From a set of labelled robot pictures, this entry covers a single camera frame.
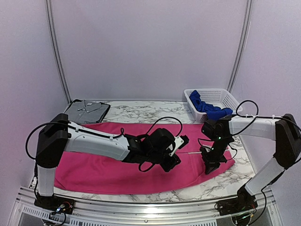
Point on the right aluminium corner post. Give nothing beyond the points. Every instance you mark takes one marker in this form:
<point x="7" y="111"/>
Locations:
<point x="241" y="45"/>

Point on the folded grey polo shirt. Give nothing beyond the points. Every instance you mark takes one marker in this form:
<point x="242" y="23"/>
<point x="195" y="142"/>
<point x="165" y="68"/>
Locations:
<point x="86" y="112"/>

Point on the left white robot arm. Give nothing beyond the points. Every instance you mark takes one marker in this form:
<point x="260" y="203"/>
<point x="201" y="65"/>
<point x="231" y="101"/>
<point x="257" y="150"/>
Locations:
<point x="62" y="135"/>

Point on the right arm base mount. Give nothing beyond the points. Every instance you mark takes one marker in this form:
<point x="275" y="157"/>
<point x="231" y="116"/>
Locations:
<point x="242" y="202"/>

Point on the pink trousers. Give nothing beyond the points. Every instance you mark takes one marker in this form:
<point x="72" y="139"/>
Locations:
<point x="88" y="173"/>

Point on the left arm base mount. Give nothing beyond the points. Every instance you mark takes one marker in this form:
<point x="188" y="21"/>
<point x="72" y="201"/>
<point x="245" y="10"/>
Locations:
<point x="55" y="203"/>

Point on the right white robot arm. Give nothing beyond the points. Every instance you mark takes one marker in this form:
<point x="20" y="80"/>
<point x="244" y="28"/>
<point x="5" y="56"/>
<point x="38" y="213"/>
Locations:
<point x="259" y="150"/>

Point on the blue garment in basket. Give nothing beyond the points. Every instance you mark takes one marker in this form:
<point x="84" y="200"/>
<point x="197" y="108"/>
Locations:
<point x="213" y="112"/>

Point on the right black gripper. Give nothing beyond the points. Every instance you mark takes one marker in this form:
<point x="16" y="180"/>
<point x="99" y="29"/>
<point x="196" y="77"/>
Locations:
<point x="210" y="164"/>

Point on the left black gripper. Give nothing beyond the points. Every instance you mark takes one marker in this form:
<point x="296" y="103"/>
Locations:
<point x="169" y="167"/>

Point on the white plastic laundry basket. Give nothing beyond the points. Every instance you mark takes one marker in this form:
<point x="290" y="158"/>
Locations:
<point x="217" y="97"/>

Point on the aluminium front frame rail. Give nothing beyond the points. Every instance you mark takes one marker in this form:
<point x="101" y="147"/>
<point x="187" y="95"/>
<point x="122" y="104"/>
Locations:
<point x="87" y="212"/>

